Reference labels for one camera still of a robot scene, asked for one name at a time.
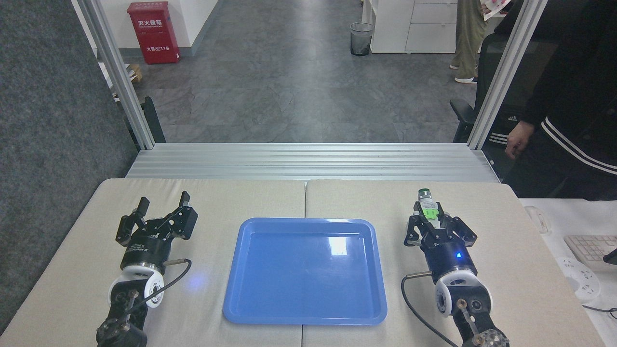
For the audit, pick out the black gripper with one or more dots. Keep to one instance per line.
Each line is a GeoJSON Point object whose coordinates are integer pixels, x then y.
{"type": "Point", "coordinates": [448, 260]}
{"type": "Point", "coordinates": [144, 251]}

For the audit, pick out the green and clear switch part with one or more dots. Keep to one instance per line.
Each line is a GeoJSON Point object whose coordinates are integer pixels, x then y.
{"type": "Point", "coordinates": [429, 207]}

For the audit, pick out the blue plastic tray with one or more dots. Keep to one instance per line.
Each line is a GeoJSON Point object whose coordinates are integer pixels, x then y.
{"type": "Point", "coordinates": [303, 279]}

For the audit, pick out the person's hand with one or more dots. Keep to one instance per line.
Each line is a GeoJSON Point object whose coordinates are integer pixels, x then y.
{"type": "Point", "coordinates": [519, 140]}

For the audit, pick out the white computer mouse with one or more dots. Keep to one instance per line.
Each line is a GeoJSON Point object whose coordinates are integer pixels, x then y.
{"type": "Point", "coordinates": [537, 219]}

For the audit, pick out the black office chair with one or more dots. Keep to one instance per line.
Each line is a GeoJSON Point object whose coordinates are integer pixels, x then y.
{"type": "Point", "coordinates": [462, 113]}

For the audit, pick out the grey felt partition panel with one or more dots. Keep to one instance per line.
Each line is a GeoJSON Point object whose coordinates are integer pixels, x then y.
{"type": "Point", "coordinates": [53, 144]}

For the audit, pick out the white side desk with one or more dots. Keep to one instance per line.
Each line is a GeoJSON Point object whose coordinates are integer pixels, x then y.
{"type": "Point", "coordinates": [569, 221]}

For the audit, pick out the white power strip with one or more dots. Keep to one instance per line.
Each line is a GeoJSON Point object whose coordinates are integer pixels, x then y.
{"type": "Point", "coordinates": [581, 279]}

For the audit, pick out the small cardboard box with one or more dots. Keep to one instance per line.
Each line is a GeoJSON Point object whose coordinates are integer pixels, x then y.
{"type": "Point", "coordinates": [136, 73]}

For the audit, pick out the white keyboard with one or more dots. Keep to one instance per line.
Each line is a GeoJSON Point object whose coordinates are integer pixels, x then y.
{"type": "Point", "coordinates": [590, 250]}

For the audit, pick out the black device on desk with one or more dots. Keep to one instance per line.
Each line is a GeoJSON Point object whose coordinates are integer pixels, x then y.
{"type": "Point", "coordinates": [612, 257]}

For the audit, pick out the red fire extinguisher box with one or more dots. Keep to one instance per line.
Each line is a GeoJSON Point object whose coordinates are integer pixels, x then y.
{"type": "Point", "coordinates": [153, 33]}

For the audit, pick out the distant walking person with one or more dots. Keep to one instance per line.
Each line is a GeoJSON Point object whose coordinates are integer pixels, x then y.
{"type": "Point", "coordinates": [470, 33]}

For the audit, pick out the white drawer cabinet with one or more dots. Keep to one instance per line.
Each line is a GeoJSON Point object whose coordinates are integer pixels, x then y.
{"type": "Point", "coordinates": [424, 29]}

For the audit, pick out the grey mesh waste bin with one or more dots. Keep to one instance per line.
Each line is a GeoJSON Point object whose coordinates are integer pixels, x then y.
{"type": "Point", "coordinates": [361, 41]}

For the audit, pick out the printed paper sheet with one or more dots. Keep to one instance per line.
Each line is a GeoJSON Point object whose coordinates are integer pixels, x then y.
{"type": "Point", "coordinates": [496, 7]}

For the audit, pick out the black stand behind post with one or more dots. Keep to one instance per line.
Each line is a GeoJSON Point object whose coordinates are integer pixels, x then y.
{"type": "Point", "coordinates": [153, 123]}

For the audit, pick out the silver aluminium rail platform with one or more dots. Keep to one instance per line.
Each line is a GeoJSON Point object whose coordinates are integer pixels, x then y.
{"type": "Point", "coordinates": [308, 161]}

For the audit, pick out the silver aluminium post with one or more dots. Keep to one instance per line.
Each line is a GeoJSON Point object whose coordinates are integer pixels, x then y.
{"type": "Point", "coordinates": [506, 67]}
{"type": "Point", "coordinates": [115, 67]}

